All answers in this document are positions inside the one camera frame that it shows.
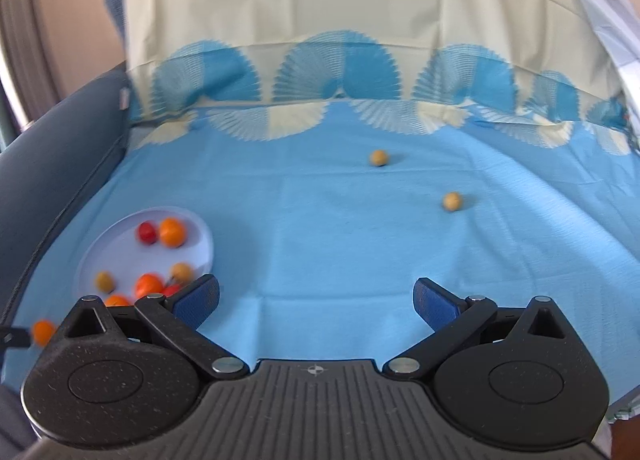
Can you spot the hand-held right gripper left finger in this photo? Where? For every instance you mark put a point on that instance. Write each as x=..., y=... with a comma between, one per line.
x=197, y=301

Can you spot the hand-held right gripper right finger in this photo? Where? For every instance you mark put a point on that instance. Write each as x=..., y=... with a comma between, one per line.
x=435, y=304

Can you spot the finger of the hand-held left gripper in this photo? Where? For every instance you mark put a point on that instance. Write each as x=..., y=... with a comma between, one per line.
x=15, y=335

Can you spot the red cherry tomato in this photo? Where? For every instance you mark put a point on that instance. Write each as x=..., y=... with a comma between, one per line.
x=146, y=232
x=172, y=289

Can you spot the small orange kumquat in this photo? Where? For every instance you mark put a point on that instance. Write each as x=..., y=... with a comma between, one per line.
x=43, y=331

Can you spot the small tan longan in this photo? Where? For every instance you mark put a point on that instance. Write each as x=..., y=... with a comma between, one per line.
x=181, y=271
x=452, y=202
x=378, y=158
x=104, y=281

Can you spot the large orange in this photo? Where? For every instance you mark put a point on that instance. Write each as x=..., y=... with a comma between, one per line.
x=149, y=285

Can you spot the small orange tomato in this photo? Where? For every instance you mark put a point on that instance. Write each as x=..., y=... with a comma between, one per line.
x=172, y=232

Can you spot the medium orange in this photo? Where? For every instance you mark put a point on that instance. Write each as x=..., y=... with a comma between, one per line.
x=117, y=300

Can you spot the pale blue round plate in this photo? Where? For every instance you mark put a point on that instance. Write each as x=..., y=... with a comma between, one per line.
x=120, y=250

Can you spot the blue fan-print bed sheet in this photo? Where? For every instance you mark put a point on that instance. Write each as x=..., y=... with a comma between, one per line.
x=325, y=220

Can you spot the grey curtain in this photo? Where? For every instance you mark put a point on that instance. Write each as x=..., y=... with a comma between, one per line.
x=30, y=40

